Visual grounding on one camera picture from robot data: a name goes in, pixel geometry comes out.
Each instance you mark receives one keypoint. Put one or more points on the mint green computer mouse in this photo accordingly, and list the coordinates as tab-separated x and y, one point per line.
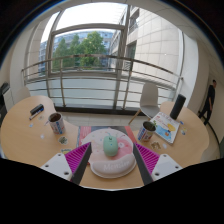
110	146

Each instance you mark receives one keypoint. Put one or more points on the colourful printed magazine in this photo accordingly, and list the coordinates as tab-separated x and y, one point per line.
165	127

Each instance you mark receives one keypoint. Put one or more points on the pink round mouse pad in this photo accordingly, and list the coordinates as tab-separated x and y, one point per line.
113	165

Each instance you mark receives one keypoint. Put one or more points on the black and white printer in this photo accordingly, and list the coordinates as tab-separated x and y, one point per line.
5	103

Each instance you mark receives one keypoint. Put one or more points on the metal balcony railing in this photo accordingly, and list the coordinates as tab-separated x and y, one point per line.
62	86

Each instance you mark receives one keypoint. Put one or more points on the white plastic chair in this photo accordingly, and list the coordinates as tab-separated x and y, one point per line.
23	93

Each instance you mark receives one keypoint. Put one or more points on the blue and white marker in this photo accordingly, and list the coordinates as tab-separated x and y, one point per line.
35	115

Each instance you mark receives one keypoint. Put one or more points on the person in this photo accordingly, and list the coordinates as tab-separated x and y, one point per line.
209	100

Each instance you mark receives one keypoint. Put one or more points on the red printed mat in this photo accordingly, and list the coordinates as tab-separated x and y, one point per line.
85	131

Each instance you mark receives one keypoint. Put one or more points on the black cylinder speaker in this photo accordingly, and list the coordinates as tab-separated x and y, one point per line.
177	106

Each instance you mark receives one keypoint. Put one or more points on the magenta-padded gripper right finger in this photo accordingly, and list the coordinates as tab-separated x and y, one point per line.
149	159

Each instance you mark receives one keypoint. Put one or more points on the white chair with wooden legs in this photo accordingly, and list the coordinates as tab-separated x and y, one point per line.
149	98

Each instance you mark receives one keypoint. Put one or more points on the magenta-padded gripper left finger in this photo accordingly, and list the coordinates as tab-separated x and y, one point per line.
76	159

